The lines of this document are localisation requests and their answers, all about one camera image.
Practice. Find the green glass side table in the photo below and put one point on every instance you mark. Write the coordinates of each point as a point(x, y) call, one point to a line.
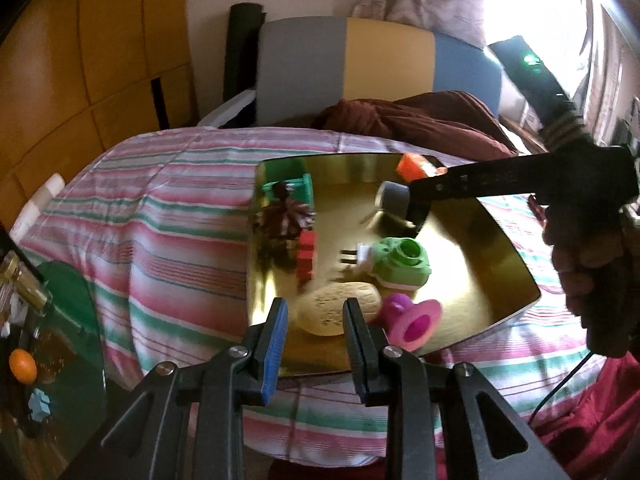
point(70, 340)

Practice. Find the gold tray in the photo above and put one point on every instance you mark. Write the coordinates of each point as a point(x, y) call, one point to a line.
point(450, 270)

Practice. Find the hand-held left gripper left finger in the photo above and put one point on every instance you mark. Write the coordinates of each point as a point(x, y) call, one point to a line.
point(272, 350)

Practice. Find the grey cylinder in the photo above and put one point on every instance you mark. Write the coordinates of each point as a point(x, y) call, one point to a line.
point(392, 197)

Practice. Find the pine cone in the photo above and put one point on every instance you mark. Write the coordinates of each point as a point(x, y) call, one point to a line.
point(285, 215)

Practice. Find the orange linking cube block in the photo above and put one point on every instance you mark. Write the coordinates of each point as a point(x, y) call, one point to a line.
point(412, 167)

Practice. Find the multicolour padded headboard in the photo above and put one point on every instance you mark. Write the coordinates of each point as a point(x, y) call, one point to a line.
point(380, 60)

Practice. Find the brown blanket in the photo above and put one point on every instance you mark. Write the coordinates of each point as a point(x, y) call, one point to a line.
point(425, 120)

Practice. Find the white bed frame rail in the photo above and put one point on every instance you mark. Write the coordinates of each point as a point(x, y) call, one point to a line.
point(225, 107)

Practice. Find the black rolled mat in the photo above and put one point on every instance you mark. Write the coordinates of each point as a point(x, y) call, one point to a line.
point(242, 45)

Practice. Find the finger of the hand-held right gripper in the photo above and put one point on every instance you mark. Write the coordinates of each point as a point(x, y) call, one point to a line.
point(427, 190)

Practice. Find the person's right hand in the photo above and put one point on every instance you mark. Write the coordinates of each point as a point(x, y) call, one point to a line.
point(590, 270)

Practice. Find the wooden wardrobe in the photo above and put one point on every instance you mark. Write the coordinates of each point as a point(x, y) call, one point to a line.
point(75, 60)

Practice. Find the red toy blocks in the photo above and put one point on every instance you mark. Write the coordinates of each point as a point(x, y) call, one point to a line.
point(306, 255)

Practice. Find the green toy bench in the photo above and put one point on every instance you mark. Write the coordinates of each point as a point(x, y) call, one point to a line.
point(305, 187)

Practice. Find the toy potato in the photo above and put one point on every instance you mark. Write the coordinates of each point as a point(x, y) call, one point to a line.
point(325, 305)

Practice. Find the glass bottle with gold cap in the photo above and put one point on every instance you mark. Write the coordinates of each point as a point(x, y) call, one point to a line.
point(25, 285)

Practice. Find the white plastic object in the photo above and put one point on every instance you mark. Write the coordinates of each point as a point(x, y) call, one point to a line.
point(32, 205)

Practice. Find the striped bed cover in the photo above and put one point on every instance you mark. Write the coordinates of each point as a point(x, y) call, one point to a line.
point(175, 240)

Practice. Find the orange fruit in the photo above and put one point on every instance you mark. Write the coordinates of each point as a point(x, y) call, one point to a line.
point(22, 365)

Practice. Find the small blue object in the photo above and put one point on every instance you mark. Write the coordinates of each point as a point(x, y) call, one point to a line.
point(39, 404)

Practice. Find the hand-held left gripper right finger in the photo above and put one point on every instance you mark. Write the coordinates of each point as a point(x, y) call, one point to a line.
point(352, 345)

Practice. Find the magenta plastic cup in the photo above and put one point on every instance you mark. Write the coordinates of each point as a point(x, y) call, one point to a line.
point(415, 325)

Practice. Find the green plastic toy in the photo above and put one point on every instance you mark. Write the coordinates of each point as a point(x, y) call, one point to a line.
point(400, 265)

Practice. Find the red clothing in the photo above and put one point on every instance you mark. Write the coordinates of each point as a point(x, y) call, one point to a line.
point(600, 420)

